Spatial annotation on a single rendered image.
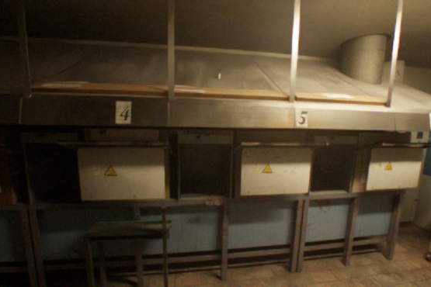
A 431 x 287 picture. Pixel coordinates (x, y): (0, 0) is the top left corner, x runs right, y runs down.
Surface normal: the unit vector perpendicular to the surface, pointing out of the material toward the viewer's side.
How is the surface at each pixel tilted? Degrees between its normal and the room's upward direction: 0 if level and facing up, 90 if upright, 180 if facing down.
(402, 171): 90
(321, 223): 90
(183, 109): 80
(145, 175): 90
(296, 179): 90
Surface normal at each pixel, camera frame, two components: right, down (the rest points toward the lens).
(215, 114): 0.13, -0.06
